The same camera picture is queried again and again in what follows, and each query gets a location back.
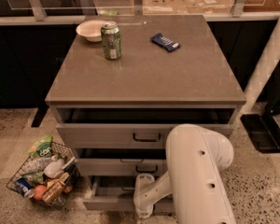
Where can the grey bottom drawer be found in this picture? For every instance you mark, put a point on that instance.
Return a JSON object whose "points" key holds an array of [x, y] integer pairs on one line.
{"points": [[116, 193]]}

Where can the grey drawer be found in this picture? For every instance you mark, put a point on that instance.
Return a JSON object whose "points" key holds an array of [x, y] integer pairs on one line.
{"points": [[116, 193], [137, 128], [121, 162]]}

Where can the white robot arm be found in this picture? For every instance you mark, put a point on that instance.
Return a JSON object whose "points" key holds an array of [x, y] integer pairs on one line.
{"points": [[214, 179]]}

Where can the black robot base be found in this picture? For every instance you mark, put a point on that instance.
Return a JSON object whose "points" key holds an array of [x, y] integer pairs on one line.
{"points": [[264, 130]]}

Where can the grey middle drawer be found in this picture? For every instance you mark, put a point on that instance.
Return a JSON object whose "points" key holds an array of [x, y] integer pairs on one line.
{"points": [[121, 162]]}

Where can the grey top drawer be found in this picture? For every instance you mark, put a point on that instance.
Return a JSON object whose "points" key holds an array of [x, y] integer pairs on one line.
{"points": [[137, 128]]}

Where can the grey drawer cabinet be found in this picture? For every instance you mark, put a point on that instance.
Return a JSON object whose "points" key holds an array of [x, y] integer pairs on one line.
{"points": [[146, 76]]}

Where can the white plastic bottle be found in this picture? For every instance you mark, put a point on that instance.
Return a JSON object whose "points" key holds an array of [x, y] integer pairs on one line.
{"points": [[53, 167]]}

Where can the brown snack box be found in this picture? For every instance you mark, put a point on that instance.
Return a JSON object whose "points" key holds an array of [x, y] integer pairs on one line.
{"points": [[53, 191]]}

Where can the orange fruit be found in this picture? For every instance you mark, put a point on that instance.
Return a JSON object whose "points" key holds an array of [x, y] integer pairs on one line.
{"points": [[39, 191]]}

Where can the clear water bottle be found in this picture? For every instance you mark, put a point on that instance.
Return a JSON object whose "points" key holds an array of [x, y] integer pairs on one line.
{"points": [[38, 164]]}

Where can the green chip bag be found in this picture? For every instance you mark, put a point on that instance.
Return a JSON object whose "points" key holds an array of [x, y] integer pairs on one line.
{"points": [[41, 147]]}

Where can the blue soda can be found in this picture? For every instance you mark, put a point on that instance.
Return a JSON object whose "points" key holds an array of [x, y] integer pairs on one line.
{"points": [[24, 188]]}

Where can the dark blue snack packet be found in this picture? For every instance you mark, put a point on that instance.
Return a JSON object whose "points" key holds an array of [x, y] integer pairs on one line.
{"points": [[164, 42]]}

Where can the green soda can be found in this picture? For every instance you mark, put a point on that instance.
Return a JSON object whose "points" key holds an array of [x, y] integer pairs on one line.
{"points": [[110, 35]]}

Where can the white bowl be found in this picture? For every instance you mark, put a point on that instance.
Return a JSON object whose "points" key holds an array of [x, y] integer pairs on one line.
{"points": [[91, 30]]}

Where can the left cardboard box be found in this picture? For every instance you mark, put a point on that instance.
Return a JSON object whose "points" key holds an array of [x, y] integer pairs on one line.
{"points": [[164, 7]]}

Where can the black wire basket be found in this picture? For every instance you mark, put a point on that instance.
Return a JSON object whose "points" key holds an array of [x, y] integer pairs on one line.
{"points": [[38, 178]]}

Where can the metal railing frame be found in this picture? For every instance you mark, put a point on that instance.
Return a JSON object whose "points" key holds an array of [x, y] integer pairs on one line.
{"points": [[66, 11]]}

